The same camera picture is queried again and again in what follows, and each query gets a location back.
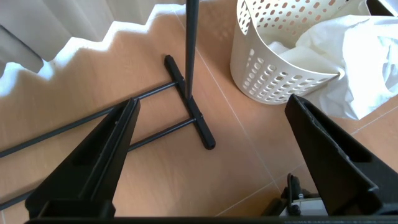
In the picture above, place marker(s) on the white garment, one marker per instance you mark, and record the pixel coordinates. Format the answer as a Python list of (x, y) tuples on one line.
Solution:
[(363, 68)]

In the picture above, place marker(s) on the white laundry basket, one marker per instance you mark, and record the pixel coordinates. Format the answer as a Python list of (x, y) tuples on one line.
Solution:
[(248, 40)]

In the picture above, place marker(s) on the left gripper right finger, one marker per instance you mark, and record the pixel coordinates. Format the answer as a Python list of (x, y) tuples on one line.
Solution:
[(339, 168)]

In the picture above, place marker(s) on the black clothes rack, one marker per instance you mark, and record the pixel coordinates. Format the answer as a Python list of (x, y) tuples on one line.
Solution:
[(191, 46)]

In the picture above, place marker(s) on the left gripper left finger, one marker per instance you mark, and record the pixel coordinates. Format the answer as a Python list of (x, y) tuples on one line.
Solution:
[(93, 168)]

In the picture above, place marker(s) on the beige curtain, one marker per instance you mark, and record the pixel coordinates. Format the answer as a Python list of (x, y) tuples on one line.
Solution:
[(62, 25)]

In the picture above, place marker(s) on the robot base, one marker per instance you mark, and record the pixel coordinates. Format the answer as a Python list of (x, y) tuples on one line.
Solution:
[(298, 199)]

